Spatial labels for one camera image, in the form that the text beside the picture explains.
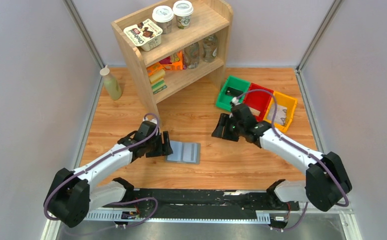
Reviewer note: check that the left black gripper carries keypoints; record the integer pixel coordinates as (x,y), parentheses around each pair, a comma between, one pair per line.
(158,147)

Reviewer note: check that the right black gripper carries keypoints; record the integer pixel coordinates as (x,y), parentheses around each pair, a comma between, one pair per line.
(229,129)

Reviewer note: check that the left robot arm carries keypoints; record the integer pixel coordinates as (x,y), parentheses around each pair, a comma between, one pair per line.
(74,193)

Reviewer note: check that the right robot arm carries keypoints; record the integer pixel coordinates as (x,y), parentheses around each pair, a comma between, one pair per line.
(326,180)

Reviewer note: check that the tan card in red bin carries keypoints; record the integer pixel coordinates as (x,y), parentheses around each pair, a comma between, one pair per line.
(255,112)

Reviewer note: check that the black card in green bin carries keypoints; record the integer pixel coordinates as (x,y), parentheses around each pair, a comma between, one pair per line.
(230,91)

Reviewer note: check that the green plastic bin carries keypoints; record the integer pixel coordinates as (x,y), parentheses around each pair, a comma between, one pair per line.
(233,87)

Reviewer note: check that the red plastic bin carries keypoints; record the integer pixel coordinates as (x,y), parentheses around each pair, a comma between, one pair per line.
(258,100)

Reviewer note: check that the stacked sponges pack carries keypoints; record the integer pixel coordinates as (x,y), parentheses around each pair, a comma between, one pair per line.
(156,74)

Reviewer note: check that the green squeeze bottle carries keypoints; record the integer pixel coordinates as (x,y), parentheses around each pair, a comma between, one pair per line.
(110,83)

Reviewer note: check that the left clear glass jar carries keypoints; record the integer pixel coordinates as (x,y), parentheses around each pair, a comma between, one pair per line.
(191,55)

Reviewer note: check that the clear glass jar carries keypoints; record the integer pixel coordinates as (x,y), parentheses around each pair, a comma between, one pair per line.
(191,55)
(210,48)

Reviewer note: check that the orange snack package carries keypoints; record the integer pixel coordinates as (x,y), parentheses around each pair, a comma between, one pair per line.
(174,62)

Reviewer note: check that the right clear glass jar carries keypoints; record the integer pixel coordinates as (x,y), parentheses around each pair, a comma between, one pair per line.
(210,48)

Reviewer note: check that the wooden shelf unit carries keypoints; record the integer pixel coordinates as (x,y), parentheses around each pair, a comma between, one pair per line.
(209,17)

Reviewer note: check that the Chobani yogurt pack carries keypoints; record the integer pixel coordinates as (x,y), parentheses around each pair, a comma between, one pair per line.
(146,34)

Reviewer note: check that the right paper coffee cup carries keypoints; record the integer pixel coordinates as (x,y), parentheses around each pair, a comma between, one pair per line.
(183,10)

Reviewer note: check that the paper coffee cup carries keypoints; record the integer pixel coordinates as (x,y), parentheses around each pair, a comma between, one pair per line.
(163,16)
(183,10)

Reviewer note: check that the left paper coffee cup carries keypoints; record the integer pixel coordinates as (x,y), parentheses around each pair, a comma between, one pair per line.
(163,16)

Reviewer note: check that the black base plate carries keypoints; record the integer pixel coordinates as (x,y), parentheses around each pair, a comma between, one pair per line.
(205,204)

